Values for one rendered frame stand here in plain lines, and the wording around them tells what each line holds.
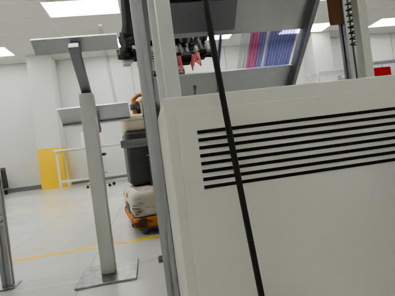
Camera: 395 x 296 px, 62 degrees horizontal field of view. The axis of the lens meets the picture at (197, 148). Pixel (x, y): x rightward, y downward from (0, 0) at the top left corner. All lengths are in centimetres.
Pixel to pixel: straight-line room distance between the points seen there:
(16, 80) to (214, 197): 840
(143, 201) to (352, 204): 152
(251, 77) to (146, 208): 104
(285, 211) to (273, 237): 6
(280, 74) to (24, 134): 758
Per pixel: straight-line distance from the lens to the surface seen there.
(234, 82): 160
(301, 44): 158
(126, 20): 212
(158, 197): 107
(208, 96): 68
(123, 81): 841
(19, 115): 878
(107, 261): 157
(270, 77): 165
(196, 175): 66
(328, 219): 77
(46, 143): 801
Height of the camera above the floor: 51
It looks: level
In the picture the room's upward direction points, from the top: 7 degrees counter-clockwise
